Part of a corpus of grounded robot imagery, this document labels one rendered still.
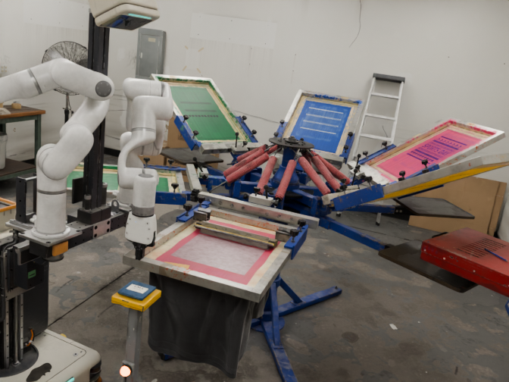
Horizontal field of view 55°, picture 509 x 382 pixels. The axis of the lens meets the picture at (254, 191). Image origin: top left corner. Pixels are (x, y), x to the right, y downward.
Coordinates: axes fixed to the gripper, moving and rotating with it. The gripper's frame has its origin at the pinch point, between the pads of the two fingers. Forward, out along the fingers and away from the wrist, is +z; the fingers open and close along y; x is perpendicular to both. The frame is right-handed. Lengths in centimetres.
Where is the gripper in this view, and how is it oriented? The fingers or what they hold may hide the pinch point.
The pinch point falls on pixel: (139, 253)
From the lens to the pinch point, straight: 176.6
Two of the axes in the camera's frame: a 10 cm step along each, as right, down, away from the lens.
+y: 9.4, 2.1, -2.6
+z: -1.3, 9.5, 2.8
